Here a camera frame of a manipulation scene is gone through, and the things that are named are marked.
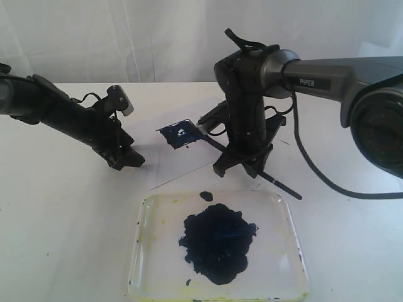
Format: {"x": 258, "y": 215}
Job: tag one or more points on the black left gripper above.
{"x": 113, "y": 144}

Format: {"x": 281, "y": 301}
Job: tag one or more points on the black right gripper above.
{"x": 249, "y": 139}

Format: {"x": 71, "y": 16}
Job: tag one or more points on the black paint brush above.
{"x": 283, "y": 185}

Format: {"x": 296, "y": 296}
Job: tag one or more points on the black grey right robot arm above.
{"x": 369, "y": 90}

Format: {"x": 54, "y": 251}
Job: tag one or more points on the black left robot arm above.
{"x": 34, "y": 99}

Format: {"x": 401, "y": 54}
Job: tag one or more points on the dark blue paint blob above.
{"x": 217, "y": 241}

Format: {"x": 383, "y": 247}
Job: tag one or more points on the clear plastic tray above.
{"x": 158, "y": 272}

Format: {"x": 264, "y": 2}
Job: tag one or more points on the white paper with black square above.
{"x": 175, "y": 151}

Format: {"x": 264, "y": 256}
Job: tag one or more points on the white backdrop curtain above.
{"x": 162, "y": 41}

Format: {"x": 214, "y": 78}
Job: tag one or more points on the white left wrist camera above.
{"x": 119, "y": 100}

